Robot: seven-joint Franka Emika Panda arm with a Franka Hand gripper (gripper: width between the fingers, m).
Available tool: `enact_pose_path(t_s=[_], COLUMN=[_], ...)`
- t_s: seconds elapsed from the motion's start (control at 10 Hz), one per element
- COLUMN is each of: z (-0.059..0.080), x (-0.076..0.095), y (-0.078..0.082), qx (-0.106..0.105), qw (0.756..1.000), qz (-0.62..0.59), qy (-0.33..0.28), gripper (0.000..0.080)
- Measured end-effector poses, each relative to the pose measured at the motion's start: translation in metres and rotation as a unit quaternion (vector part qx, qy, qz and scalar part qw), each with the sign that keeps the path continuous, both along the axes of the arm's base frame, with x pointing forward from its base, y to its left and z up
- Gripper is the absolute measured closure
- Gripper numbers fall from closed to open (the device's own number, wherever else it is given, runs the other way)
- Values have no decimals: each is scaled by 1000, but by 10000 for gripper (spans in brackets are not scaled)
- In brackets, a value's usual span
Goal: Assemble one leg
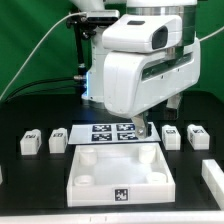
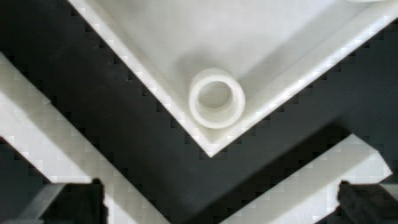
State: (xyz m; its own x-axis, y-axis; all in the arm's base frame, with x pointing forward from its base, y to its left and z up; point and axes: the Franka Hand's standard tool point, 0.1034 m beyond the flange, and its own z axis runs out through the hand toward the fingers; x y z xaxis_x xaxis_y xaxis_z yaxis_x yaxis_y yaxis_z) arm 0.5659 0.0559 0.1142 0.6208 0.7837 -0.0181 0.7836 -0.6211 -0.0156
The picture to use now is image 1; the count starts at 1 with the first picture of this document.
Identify black camera on stand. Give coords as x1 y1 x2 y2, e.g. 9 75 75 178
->
65 9 121 68

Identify grey camera cable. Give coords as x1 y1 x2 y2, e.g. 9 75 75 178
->
0 12 88 101

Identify white square tabletop tray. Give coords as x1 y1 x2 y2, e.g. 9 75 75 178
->
67 143 175 207

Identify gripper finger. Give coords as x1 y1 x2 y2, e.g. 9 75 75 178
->
132 112 148 139

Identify white block left edge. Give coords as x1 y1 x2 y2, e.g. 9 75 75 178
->
0 166 3 185

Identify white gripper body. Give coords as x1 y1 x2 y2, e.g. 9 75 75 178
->
103 39 200 118

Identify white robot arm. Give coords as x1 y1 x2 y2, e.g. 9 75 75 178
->
70 0 201 138

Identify black cables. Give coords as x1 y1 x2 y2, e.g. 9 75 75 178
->
3 75 88 103

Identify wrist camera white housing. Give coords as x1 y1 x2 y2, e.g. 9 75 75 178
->
102 14 182 53

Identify white obstacle bar right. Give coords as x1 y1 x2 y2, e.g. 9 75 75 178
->
201 159 224 211

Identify white sheet with markers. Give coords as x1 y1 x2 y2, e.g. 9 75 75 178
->
68 122 160 145

